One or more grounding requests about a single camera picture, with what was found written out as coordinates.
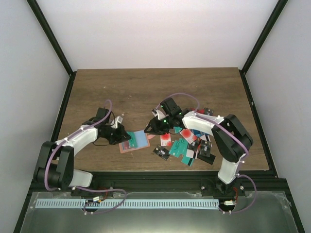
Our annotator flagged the teal VIP card small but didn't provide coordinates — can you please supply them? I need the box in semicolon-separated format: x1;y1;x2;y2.
127;132;138;148

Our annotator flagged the white red circle card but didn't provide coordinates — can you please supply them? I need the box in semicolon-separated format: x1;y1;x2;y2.
179;129;198;144
160;133;172;147

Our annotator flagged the white slotted cable duct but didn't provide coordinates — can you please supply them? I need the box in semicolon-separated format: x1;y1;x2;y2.
35;199;219;210

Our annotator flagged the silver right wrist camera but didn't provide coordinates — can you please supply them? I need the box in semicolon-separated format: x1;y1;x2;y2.
152;109;166;120

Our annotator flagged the black card right bottom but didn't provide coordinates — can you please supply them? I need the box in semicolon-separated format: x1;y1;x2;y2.
197;154;216;165

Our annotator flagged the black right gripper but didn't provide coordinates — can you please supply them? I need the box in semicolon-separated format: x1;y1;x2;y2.
144;115;174;136

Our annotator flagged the black VIP card lower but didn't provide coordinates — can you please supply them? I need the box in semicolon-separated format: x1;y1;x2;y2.
153;145;170;161

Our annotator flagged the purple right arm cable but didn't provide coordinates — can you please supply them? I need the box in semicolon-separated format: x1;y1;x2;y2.
155;93;258;215

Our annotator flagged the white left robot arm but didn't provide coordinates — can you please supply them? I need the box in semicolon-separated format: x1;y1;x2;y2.
33;108;131;196

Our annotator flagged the black aluminium frame rail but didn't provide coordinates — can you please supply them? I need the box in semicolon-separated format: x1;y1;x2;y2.
14;69;305;233

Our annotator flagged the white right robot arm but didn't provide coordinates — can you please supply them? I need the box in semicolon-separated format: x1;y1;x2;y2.
144;97;254;196

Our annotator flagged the black VIP card right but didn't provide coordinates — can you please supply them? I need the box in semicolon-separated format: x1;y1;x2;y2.
199;141;211;157

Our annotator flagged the grey metal tray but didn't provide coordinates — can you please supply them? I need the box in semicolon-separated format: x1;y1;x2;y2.
21;192;298;233

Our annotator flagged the teal card large right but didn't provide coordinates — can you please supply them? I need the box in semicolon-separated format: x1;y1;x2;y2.
169;138;194;166

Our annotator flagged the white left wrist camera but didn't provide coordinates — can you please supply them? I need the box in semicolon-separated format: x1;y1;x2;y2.
111;116;123;129

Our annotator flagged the black VIP logo card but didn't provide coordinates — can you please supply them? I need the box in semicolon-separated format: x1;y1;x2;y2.
203;108;214;116

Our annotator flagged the white red circle card lower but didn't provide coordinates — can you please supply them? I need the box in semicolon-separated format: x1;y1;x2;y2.
179;129;198;144

